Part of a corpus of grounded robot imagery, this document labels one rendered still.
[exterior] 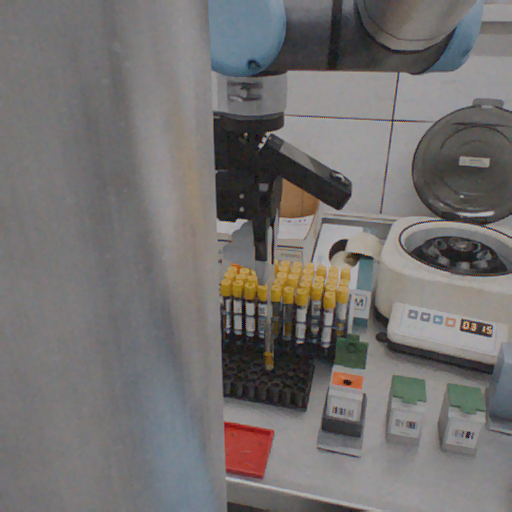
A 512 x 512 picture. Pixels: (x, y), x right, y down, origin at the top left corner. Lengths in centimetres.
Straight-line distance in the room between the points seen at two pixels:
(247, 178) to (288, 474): 34
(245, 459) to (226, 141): 37
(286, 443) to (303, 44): 46
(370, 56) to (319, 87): 65
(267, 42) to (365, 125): 70
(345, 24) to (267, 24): 6
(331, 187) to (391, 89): 53
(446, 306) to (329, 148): 44
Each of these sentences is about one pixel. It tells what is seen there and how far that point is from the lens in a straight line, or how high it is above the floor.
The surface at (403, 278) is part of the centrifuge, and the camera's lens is 81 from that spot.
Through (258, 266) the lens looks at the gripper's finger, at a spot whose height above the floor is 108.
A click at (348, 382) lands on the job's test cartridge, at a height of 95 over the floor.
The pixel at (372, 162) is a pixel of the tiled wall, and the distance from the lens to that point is 110.
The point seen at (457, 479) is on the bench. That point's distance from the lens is 68.
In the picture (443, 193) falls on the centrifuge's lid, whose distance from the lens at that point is 106.
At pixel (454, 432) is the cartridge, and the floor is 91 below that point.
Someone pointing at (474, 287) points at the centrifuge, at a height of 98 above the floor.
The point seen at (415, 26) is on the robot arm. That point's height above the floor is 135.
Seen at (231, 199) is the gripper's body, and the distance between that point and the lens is 58.
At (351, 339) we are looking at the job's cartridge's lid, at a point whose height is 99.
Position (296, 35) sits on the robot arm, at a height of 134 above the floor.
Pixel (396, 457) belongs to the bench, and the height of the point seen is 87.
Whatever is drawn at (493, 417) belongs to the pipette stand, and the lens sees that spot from 75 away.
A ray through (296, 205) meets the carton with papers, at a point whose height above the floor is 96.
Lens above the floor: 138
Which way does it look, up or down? 28 degrees down
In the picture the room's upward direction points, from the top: straight up
